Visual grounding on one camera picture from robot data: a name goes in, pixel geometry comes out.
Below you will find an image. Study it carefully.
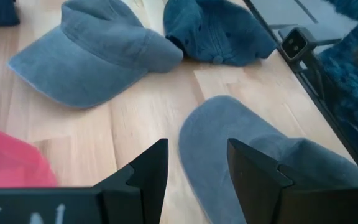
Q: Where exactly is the dark blue cloth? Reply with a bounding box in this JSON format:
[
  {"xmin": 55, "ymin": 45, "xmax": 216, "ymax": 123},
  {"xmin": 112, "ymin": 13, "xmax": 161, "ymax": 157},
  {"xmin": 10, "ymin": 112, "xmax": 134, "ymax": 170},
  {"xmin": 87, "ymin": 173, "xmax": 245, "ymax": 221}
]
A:
[{"xmin": 162, "ymin": 0, "xmax": 278, "ymax": 67}]

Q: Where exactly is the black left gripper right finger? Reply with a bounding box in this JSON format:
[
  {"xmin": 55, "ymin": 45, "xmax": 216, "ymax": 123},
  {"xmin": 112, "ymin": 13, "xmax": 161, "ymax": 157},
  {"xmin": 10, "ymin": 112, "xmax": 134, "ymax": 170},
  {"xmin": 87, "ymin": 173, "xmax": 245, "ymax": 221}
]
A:
[{"xmin": 227, "ymin": 138, "xmax": 293, "ymax": 224}]

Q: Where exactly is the grey cloth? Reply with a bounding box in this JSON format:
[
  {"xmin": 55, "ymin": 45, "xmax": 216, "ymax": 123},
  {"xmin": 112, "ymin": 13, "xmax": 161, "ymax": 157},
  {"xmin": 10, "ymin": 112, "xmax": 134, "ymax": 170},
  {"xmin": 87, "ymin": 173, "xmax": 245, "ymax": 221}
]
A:
[{"xmin": 7, "ymin": 0, "xmax": 185, "ymax": 109}]

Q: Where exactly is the grey-blue baseball cap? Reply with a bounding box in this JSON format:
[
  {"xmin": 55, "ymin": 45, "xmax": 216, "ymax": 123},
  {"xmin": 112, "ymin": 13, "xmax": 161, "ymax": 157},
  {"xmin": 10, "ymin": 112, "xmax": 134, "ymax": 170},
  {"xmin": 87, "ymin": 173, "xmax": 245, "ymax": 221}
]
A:
[{"xmin": 178, "ymin": 95, "xmax": 358, "ymax": 224}]

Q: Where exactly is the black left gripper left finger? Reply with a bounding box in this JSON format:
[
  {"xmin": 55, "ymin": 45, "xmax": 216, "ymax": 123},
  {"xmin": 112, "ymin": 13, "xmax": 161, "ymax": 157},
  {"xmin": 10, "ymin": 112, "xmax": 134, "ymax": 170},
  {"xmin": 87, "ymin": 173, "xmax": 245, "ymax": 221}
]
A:
[{"xmin": 93, "ymin": 138, "xmax": 169, "ymax": 224}]

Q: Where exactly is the black aluminium table frame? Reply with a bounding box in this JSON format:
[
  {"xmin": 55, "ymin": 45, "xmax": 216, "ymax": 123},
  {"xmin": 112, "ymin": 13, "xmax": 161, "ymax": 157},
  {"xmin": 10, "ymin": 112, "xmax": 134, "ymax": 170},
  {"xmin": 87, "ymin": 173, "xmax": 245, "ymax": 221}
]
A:
[{"xmin": 243, "ymin": 0, "xmax": 358, "ymax": 180}]

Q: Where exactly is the red plastic bin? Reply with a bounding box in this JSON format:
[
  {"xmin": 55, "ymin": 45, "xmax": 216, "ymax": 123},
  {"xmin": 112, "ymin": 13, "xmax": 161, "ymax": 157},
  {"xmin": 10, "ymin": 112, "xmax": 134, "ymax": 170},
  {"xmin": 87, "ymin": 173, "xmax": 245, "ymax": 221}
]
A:
[{"xmin": 0, "ymin": 122, "xmax": 58, "ymax": 189}]

